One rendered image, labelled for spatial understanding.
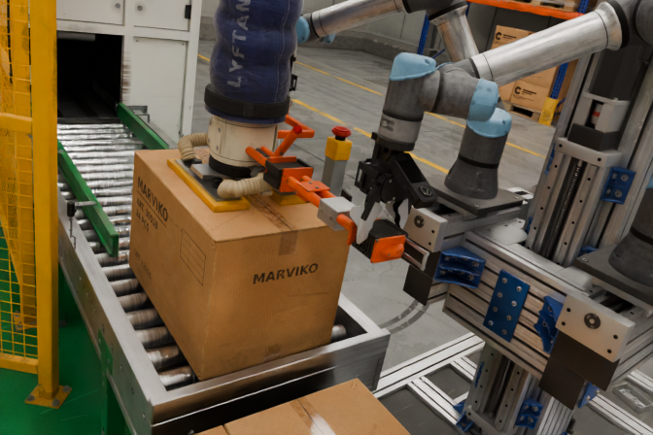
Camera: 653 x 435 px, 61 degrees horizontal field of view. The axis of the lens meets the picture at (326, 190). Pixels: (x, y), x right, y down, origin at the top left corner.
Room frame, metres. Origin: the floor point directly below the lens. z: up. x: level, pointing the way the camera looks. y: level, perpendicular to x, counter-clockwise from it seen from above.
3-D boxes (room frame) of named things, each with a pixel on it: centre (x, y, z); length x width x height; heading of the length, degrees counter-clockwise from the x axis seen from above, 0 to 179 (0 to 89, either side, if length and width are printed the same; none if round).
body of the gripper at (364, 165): (1.02, -0.11, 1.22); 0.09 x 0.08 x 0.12; 38
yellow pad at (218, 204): (1.41, 0.33, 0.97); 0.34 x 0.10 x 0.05; 38
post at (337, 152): (1.93, -0.01, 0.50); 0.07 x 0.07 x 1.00; 38
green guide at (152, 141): (2.53, 0.75, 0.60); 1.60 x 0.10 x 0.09; 38
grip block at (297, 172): (1.27, 0.10, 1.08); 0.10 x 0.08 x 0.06; 128
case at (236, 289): (1.46, 0.25, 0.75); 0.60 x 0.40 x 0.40; 38
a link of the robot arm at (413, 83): (1.01, -0.12, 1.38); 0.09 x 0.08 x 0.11; 92
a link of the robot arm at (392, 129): (1.01, -0.11, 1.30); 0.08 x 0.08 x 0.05
